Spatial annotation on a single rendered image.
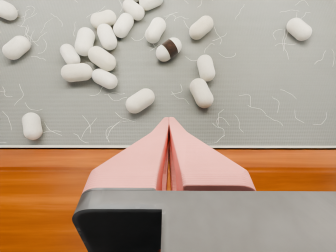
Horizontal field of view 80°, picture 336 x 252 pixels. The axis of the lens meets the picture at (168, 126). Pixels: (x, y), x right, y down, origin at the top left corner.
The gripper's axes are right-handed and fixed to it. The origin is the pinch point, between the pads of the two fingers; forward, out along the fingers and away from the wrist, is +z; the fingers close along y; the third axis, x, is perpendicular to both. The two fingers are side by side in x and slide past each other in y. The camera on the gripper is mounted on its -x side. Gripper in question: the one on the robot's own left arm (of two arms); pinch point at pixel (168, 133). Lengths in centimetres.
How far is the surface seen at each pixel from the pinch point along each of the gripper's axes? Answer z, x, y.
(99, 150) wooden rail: 7.4, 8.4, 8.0
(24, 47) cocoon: 16.7, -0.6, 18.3
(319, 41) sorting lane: 18.9, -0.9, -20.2
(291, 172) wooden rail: 4.3, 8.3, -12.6
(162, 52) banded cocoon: 15.4, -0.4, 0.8
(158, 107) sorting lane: 11.8, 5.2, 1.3
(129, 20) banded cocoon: 19.2, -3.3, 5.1
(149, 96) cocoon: 11.1, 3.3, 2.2
